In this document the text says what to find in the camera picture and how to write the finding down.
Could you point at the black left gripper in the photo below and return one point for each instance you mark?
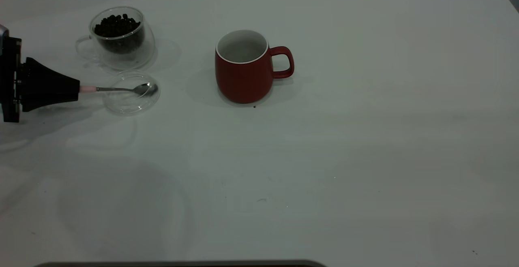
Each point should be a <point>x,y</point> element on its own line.
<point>10,80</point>

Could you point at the red ceramic mug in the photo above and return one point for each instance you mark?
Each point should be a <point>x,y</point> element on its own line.
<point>243,80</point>

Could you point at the pile of coffee beans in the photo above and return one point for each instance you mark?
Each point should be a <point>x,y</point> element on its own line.
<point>117,28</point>

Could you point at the clear round glass saucer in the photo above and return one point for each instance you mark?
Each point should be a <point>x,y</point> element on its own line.
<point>129,105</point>

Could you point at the clear double-wall glass cup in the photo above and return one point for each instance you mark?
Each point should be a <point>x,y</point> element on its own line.
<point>136,60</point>

